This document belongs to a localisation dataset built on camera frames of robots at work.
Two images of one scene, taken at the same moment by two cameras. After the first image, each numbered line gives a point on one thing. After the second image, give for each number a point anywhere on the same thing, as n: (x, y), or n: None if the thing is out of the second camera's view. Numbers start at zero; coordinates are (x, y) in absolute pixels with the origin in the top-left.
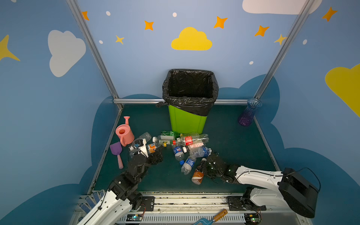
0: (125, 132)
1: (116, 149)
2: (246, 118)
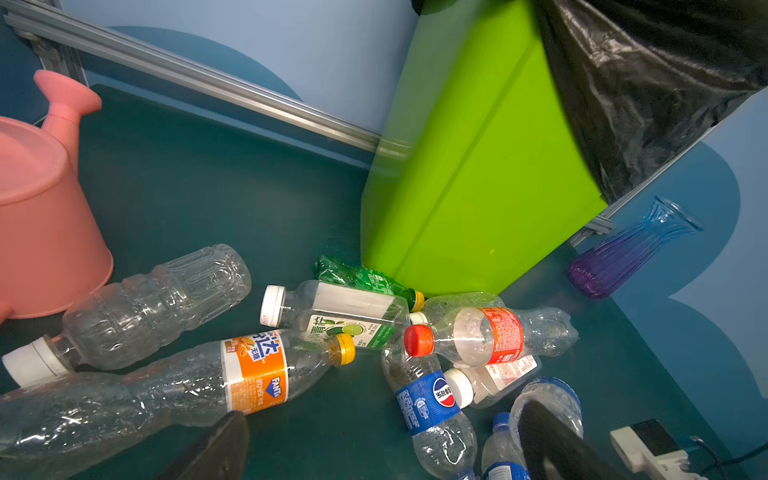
0: (52, 254)
1: None
2: (605, 270)
